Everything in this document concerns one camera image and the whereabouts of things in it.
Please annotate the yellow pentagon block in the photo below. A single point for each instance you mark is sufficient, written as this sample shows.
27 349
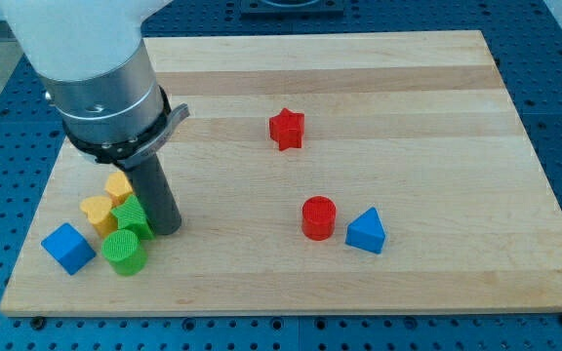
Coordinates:
118 188

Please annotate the blue triangular prism block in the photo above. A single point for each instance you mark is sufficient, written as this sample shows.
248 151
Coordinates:
366 232

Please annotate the black wrist clamp flange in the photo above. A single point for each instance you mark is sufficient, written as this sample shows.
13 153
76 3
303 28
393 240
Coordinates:
156 134

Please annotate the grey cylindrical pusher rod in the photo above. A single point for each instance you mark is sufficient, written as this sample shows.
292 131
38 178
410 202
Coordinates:
155 196

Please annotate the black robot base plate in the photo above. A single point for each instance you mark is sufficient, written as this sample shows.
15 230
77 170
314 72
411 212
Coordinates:
291 7

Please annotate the red star block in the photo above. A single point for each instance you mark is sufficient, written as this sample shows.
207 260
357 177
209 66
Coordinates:
287 129

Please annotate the blue cube block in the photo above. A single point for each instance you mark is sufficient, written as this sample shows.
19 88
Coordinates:
69 248

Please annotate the red cylinder block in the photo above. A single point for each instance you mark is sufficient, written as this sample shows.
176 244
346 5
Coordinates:
318 218

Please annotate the yellow heart block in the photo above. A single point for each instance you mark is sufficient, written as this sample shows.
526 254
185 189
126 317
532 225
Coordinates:
97 210

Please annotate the green cylinder block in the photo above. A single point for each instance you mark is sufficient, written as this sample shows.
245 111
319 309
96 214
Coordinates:
124 252

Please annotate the green star block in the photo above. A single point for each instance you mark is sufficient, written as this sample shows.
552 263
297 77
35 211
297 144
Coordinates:
131 216

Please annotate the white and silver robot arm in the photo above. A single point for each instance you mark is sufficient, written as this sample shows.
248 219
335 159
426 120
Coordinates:
94 65

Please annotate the light wooden board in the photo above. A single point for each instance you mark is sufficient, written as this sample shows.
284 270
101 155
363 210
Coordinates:
418 125

